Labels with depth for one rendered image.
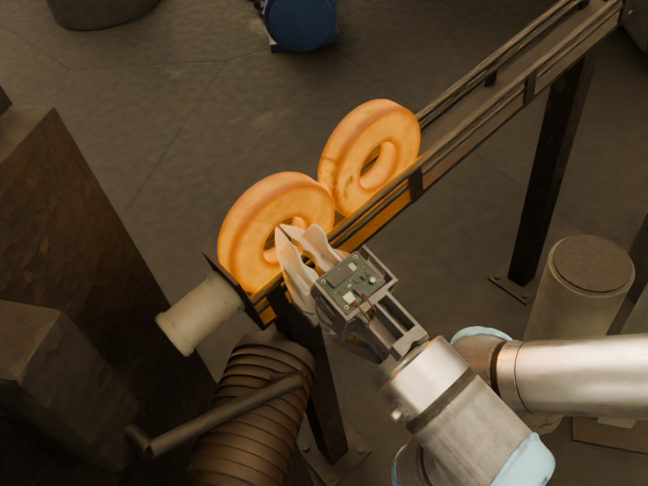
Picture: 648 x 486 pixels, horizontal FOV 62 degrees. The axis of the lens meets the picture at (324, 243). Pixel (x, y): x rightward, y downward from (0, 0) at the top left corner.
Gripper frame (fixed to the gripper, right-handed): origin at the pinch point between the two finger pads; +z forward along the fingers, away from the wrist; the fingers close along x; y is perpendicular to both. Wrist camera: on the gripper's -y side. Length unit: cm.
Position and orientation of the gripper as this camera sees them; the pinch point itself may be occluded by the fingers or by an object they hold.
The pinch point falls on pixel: (284, 237)
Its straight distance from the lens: 64.3
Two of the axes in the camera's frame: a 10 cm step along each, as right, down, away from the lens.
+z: -6.5, -7.0, 3.0
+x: -7.5, 5.5, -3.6
